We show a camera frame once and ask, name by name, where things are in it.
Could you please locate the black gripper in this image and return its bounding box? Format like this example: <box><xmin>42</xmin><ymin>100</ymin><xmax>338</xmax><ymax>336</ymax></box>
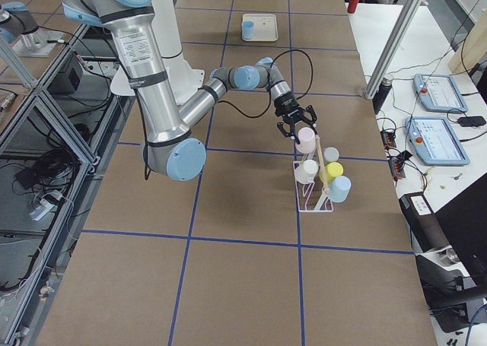
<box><xmin>274</xmin><ymin>94</ymin><xmax>317</xmax><ymax>139</ymax></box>

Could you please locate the pink plastic cup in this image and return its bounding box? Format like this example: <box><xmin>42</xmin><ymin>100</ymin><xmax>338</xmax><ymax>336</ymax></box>
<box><xmin>295</xmin><ymin>127</ymin><xmax>316</xmax><ymax>154</ymax></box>

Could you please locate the grey plastic cup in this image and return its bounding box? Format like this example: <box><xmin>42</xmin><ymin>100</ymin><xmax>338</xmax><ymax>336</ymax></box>
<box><xmin>323</xmin><ymin>147</ymin><xmax>340</xmax><ymax>163</ymax></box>

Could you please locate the cream plastic cup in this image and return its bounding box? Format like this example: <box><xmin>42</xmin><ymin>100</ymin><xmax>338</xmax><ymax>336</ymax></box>
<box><xmin>294</xmin><ymin>160</ymin><xmax>319</xmax><ymax>185</ymax></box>

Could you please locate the yellow plastic cup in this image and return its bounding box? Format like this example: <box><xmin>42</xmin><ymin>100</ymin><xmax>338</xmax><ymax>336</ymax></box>
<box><xmin>320</xmin><ymin>162</ymin><xmax>344</xmax><ymax>184</ymax></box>

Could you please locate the light blue plastic cup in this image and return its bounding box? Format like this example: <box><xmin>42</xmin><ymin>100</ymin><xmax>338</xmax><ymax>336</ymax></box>
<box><xmin>329</xmin><ymin>176</ymin><xmax>352</xmax><ymax>203</ymax></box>

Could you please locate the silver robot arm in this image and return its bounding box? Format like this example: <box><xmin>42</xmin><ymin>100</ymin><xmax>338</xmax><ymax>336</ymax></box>
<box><xmin>63</xmin><ymin>0</ymin><xmax>317</xmax><ymax>181</ymax></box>

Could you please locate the white cup drying rack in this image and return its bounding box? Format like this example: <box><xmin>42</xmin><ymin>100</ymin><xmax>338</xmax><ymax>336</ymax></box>
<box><xmin>293</xmin><ymin>135</ymin><xmax>334</xmax><ymax>214</ymax></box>

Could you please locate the cream plastic tray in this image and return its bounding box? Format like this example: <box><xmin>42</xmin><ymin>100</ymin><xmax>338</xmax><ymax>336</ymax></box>
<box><xmin>241</xmin><ymin>13</ymin><xmax>279</xmax><ymax>42</ymax></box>

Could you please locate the black water bottle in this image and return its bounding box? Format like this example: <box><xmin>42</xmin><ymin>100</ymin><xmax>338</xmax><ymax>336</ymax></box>
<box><xmin>372</xmin><ymin>74</ymin><xmax>393</xmax><ymax>115</ymax></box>

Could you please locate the near teach pendant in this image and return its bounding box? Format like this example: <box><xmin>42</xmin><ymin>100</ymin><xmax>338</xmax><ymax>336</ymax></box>
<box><xmin>405</xmin><ymin>116</ymin><xmax>470</xmax><ymax>167</ymax></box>

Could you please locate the teach pendant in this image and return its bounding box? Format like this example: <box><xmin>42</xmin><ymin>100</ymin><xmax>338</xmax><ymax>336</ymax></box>
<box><xmin>405</xmin><ymin>116</ymin><xmax>470</xmax><ymax>167</ymax></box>
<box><xmin>413</xmin><ymin>74</ymin><xmax>468</xmax><ymax>113</ymax></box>

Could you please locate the far teach pendant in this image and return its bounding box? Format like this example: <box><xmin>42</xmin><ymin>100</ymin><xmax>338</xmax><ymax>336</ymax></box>
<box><xmin>413</xmin><ymin>74</ymin><xmax>468</xmax><ymax>113</ymax></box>

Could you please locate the black power adapter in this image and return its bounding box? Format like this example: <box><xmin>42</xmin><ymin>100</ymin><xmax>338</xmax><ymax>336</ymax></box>
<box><xmin>457</xmin><ymin>116</ymin><xmax>486</xmax><ymax>128</ymax></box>

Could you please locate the black monitor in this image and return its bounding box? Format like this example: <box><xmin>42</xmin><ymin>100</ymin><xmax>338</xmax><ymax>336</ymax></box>
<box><xmin>435</xmin><ymin>176</ymin><xmax>486</xmax><ymax>284</ymax></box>

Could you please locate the black camera cable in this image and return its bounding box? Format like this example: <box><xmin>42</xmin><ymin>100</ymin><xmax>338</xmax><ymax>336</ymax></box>
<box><xmin>141</xmin><ymin>49</ymin><xmax>315</xmax><ymax>181</ymax></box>

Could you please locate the white camera mast base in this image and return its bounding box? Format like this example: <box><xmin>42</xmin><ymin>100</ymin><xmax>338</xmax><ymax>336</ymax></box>
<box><xmin>117</xmin><ymin>0</ymin><xmax>205</xmax><ymax>105</ymax></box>

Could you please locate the aluminium frame post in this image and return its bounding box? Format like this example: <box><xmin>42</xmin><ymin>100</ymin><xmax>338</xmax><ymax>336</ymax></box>
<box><xmin>364</xmin><ymin>0</ymin><xmax>422</xmax><ymax>100</ymax></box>

